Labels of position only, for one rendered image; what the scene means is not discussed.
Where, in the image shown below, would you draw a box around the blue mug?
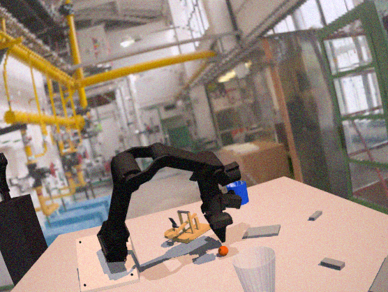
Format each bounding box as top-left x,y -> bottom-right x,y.
226,181 -> 249,207

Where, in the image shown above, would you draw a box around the orange ball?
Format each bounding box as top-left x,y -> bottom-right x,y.
218,246 -> 228,256

